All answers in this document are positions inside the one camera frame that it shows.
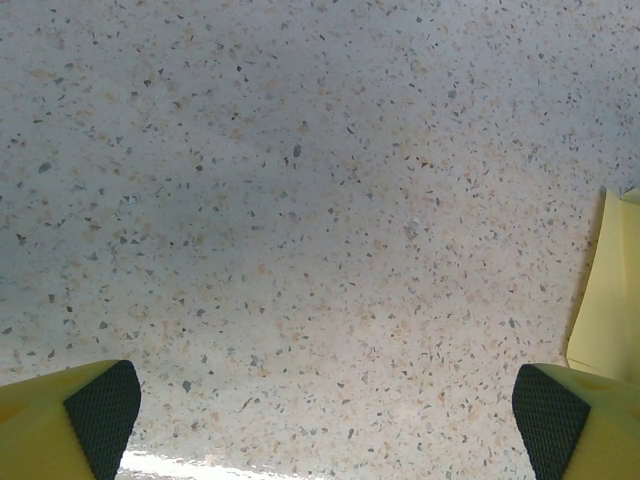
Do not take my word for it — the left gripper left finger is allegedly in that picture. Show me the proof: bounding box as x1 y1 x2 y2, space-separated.
0 359 143 480

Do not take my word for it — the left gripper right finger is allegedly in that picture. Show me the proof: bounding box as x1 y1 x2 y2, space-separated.
512 363 640 480

